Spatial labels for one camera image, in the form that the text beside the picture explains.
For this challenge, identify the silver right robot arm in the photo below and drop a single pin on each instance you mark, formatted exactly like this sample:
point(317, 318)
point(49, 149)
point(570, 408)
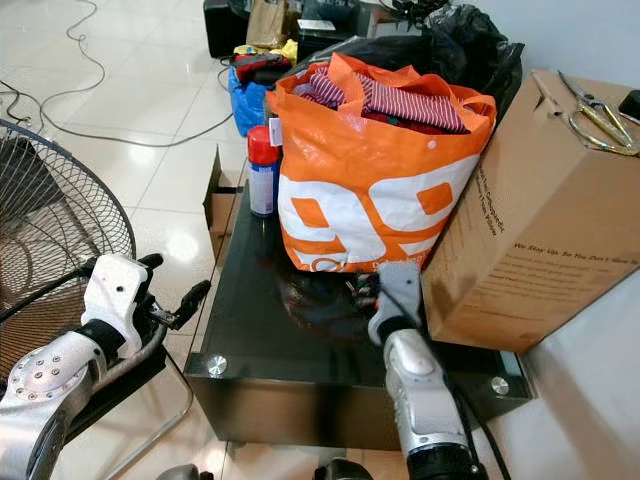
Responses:
point(415, 390)

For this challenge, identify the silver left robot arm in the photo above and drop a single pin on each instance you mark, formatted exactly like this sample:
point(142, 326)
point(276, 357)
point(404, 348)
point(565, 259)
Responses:
point(50, 385)

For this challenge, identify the black glass coffee table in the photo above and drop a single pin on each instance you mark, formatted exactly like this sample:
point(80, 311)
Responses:
point(260, 335)

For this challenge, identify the small open cardboard box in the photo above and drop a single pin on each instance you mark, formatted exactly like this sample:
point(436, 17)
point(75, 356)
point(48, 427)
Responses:
point(218, 200)

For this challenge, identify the orange and white shopping bag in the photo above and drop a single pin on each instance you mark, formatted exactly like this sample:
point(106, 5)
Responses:
point(360, 165)

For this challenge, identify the white spray can red cap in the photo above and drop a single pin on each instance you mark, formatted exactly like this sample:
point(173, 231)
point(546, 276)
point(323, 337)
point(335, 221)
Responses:
point(262, 180)

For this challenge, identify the grey robot left leg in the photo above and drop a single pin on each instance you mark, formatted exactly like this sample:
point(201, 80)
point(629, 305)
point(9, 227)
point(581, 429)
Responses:
point(182, 473)

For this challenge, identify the grey robot leg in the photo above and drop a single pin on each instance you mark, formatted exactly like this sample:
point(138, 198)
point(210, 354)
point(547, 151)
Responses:
point(182, 473)
point(345, 470)

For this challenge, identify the grey robot right leg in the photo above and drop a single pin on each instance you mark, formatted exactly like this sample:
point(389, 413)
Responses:
point(345, 470)

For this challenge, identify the blue plastic bag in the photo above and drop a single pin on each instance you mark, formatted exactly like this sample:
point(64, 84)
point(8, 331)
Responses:
point(245, 107)

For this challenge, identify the large brown cardboard box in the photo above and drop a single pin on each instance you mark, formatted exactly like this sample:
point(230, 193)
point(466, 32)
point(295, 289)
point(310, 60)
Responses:
point(540, 220)

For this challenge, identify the red white striped cloth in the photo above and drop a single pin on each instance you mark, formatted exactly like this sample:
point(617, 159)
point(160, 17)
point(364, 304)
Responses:
point(410, 103)

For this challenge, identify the red and black clothes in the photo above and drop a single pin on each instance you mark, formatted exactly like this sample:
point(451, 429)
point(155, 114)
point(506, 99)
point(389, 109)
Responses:
point(260, 67)

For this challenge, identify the yellow cloth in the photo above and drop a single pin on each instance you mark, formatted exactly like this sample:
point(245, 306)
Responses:
point(290, 50)

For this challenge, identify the black box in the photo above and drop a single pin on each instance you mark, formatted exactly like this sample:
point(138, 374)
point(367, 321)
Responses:
point(222, 30)

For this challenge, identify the brown paper bag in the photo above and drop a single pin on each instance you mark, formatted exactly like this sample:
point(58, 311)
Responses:
point(268, 24)

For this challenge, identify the black garbage bag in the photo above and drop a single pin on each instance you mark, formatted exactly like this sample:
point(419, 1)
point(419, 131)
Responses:
point(470, 40)

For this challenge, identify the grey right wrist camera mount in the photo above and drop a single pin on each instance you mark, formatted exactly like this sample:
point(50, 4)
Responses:
point(400, 290)

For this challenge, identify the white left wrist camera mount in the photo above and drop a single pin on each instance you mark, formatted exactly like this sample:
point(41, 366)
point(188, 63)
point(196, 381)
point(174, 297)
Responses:
point(112, 290)

